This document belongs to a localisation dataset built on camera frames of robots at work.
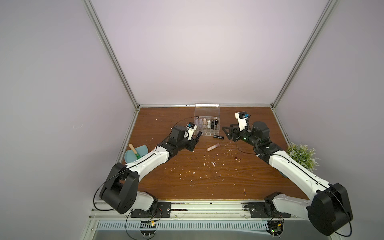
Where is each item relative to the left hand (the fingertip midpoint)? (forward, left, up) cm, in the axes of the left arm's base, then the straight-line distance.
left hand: (199, 139), depth 85 cm
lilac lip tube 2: (+19, +2, -7) cm, 20 cm away
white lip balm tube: (+19, -7, -8) cm, 22 cm away
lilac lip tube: (+19, -1, -7) cm, 21 cm away
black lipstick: (+19, -12, -6) cm, 23 cm away
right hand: (+3, -16, +13) cm, 20 cm away
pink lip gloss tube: (+19, -4, -7) cm, 20 cm away
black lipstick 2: (+3, 0, +2) cm, 3 cm away
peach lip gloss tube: (+2, -9, -12) cm, 15 cm away
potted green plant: (-12, -53, +5) cm, 54 cm away
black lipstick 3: (+10, -14, -12) cm, 20 cm away
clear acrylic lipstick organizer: (+19, -6, -4) cm, 21 cm away
